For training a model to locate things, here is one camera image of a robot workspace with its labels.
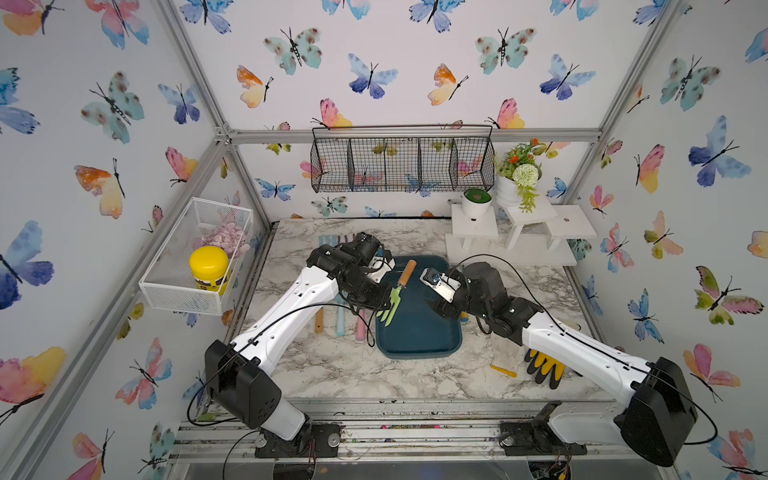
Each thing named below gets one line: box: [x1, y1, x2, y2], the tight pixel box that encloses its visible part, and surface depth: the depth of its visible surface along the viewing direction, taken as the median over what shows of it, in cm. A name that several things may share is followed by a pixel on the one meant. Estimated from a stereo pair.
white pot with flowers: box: [495, 138, 547, 213], surface depth 86 cm
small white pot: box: [461, 188, 493, 219], surface depth 98 cm
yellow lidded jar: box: [189, 246, 229, 291], surface depth 65 cm
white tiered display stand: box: [445, 204, 597, 267], surface depth 106 cm
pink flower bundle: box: [202, 223, 251, 255], surface depth 71 cm
